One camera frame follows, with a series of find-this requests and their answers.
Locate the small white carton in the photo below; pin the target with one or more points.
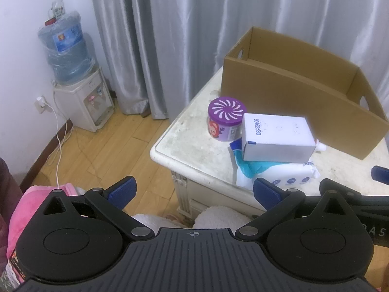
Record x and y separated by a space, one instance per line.
273 127

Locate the white water dispenser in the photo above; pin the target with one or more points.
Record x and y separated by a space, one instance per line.
76 103

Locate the grey curtain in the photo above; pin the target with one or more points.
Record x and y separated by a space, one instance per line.
182 21

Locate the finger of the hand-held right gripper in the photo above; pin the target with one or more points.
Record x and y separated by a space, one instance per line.
349 190
381 175

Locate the purple lid air freshener jar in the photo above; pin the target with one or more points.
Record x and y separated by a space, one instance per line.
226 109

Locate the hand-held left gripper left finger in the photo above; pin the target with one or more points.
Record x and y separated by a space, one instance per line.
124 188

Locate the dark maroon garment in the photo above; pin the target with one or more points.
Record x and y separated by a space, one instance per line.
7 194

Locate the blue wet wipes packet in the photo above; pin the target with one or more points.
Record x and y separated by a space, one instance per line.
273 172

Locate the white power plug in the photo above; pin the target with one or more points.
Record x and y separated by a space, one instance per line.
39 103

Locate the pink cloth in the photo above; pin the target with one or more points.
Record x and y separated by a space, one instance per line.
27 206

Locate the brown cardboard box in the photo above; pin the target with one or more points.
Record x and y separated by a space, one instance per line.
273 88

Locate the blue water bottle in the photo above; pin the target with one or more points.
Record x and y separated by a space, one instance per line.
67 57

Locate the cream nightstand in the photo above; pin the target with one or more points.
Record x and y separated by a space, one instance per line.
194 188

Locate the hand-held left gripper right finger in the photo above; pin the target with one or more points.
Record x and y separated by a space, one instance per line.
264 191

